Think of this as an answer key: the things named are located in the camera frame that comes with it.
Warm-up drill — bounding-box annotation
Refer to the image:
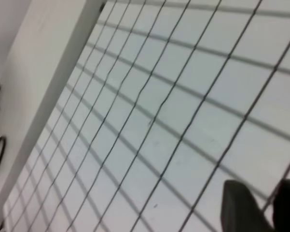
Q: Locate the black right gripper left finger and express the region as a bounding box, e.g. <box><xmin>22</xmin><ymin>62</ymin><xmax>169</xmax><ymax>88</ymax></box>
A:
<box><xmin>221</xmin><ymin>180</ymin><xmax>274</xmax><ymax>232</ymax></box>

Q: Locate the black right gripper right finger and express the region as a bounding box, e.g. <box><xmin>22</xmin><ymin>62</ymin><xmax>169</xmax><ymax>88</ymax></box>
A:
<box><xmin>273</xmin><ymin>179</ymin><xmax>290</xmax><ymax>232</ymax></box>

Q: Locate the white black-grid tablecloth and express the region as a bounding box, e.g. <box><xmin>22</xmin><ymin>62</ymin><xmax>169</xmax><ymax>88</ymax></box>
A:
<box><xmin>3</xmin><ymin>0</ymin><xmax>290</xmax><ymax>232</ymax></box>

